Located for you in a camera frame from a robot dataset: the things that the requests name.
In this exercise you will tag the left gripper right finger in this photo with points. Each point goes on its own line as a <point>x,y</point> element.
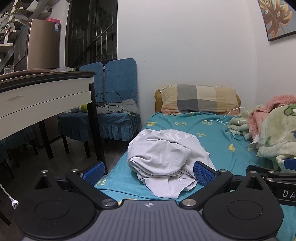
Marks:
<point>214,183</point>

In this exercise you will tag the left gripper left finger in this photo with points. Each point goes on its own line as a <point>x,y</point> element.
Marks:
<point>84,181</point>

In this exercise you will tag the white t-shirt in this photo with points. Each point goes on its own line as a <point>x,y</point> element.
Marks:
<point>164,160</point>

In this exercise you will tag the teal patterned bed sheet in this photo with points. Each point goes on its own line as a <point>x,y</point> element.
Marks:
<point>152,217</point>

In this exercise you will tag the green cartoon fleece blanket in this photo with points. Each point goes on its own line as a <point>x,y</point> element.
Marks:
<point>277,137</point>

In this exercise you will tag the light green folded cloth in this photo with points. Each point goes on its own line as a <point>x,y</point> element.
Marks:
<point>246,123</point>

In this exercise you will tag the pink fleece blanket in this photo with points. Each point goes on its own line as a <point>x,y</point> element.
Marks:
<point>260,113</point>

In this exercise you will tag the yellow green plush toy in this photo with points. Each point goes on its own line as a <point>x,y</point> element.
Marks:
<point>83,108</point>

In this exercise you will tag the grey cloth on chair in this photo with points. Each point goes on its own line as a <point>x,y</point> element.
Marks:
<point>127,106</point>

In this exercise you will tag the checkered pillow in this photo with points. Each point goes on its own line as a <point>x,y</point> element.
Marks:
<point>188,98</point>

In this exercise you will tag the white dark-edged table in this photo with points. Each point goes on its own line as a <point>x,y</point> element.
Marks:
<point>29,98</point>

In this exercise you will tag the drinking glass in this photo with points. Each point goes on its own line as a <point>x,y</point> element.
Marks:
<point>8,69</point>

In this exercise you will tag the brown cardboard box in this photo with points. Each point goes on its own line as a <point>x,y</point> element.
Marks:
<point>38,46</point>

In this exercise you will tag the framed leaf picture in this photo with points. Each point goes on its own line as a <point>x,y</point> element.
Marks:
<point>278,17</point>

